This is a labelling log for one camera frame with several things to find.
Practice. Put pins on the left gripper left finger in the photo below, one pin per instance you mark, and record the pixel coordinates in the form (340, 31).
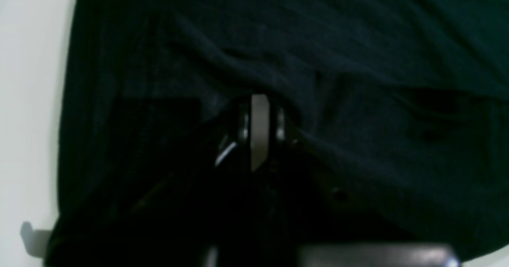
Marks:
(226, 190)

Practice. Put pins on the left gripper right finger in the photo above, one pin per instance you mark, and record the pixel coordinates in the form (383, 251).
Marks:
(330, 223)

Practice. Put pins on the black graphic T-shirt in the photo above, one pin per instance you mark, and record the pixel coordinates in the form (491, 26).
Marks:
(406, 99)

